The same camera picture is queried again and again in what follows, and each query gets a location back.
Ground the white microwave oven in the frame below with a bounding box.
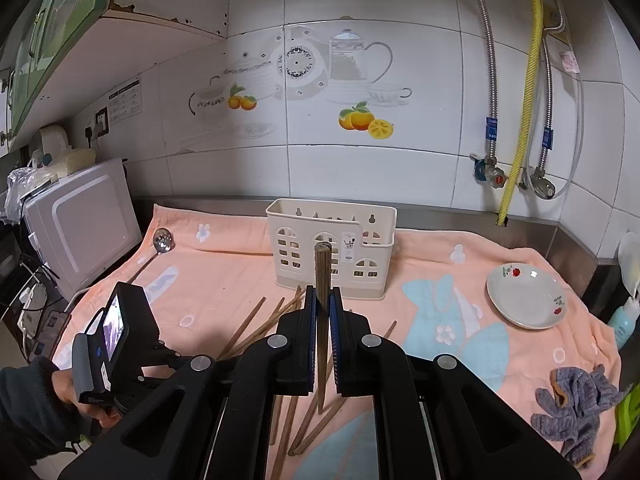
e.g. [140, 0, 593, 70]
[22, 158, 144, 302]

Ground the clear plastic bag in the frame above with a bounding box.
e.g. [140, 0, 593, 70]
[4, 166, 52, 223]

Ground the yellow gas hose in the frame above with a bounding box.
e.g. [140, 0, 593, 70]
[495, 0, 544, 229]

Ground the metal slotted spoon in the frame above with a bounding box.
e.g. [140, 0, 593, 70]
[125, 228, 176, 286]

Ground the green wall cabinet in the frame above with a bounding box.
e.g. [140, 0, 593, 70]
[0, 0, 128, 158]

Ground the white power strip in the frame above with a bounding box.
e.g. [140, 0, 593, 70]
[17, 282, 49, 342]

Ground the blue plastic bottle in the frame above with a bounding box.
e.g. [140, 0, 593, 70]
[607, 296, 640, 352]

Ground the cream kitchen appliance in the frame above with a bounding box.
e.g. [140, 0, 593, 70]
[31, 125, 99, 182]

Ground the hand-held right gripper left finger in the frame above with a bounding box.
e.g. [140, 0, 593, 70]
[60, 285, 318, 480]

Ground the person's left hand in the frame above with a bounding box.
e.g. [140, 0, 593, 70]
[52, 367, 123, 429]

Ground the green plastic basket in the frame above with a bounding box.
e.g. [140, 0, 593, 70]
[613, 387, 639, 449]

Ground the white floral plate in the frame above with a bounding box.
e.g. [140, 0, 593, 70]
[486, 263, 569, 331]

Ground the wooden chopstick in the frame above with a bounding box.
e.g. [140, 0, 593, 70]
[314, 241, 333, 417]

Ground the pile of wooden chopsticks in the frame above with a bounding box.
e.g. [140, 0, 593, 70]
[216, 285, 398, 480]

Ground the peach printed towel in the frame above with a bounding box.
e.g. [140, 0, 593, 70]
[50, 203, 623, 480]

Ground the metal water valve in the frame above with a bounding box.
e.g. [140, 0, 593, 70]
[520, 165, 557, 200]
[470, 152, 507, 189]

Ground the printed wall label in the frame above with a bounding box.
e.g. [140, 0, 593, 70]
[108, 77, 144, 125]

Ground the person's left forearm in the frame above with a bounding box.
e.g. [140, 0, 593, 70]
[0, 355, 81, 467]

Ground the cream plastic utensil holder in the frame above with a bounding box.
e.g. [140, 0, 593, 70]
[265, 198, 398, 302]

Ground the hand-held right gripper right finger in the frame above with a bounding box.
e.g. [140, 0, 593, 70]
[330, 286, 583, 480]

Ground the braided metal hose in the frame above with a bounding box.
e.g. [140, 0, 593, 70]
[529, 0, 567, 173]
[449, 0, 502, 161]

